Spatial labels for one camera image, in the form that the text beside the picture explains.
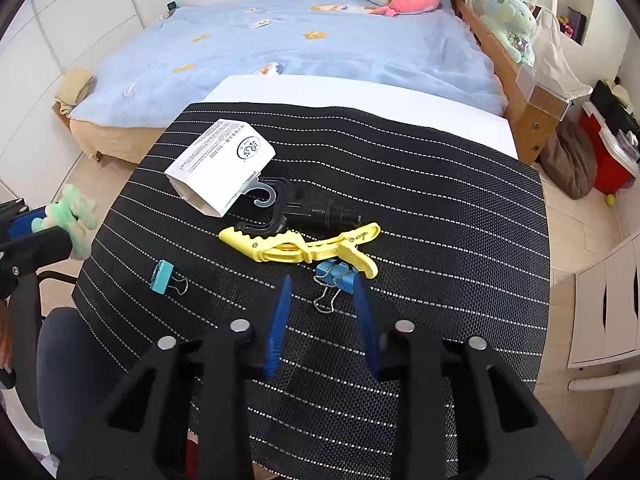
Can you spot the wooden bed frame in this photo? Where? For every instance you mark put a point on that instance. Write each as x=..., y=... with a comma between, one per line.
x=530, y=125

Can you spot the white paper box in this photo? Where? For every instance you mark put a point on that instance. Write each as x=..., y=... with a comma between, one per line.
x=220, y=170

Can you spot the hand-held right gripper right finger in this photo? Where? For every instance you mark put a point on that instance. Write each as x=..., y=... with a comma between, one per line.
x=367, y=325

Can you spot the white wardrobe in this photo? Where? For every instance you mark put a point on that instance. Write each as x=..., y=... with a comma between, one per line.
x=75, y=10

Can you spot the black plastic hook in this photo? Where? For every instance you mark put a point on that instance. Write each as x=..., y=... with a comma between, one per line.
x=310, y=210

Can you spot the light blue printed blanket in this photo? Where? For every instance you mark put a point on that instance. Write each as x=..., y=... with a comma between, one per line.
x=300, y=55

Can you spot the red cooler box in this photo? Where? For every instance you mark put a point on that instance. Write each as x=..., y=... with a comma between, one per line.
x=607, y=157

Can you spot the large pale green plush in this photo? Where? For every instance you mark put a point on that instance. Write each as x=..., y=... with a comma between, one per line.
x=510, y=25

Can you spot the white folding fabric chair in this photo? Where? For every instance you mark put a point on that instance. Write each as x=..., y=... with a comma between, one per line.
x=555, y=55

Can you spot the black striped woven mat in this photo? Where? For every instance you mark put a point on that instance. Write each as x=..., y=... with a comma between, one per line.
x=450, y=260

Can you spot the yellow plastic clip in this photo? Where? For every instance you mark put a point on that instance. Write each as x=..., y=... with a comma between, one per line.
x=300, y=245

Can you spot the beige folded cloth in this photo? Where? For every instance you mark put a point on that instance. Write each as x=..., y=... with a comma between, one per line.
x=72, y=90

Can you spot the beige bed base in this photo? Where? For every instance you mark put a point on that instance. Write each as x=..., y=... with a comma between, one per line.
x=105, y=140

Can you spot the clear plastic hanger hook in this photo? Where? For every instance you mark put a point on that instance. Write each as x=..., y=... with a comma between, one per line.
x=262, y=194

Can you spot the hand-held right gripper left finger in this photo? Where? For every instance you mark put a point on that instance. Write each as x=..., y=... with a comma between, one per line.
x=277, y=325

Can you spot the black bag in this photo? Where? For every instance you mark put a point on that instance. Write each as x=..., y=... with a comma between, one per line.
x=612, y=105

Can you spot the teal binder clip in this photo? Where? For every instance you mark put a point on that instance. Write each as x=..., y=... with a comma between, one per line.
x=165, y=280

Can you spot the brown cushion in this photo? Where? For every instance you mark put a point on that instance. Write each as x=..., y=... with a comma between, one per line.
x=570, y=160

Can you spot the green plush hair clip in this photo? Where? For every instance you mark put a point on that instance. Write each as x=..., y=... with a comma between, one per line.
x=75, y=215

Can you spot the blue binder clip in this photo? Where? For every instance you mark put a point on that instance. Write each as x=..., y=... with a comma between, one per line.
x=335, y=280

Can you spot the white drawer cabinet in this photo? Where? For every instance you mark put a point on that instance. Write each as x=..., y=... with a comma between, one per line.
x=615, y=310

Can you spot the purple box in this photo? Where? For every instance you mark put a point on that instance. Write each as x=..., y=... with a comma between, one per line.
x=577, y=25

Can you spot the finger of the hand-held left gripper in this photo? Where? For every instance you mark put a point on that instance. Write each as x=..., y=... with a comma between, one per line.
x=40, y=247
x=22, y=225

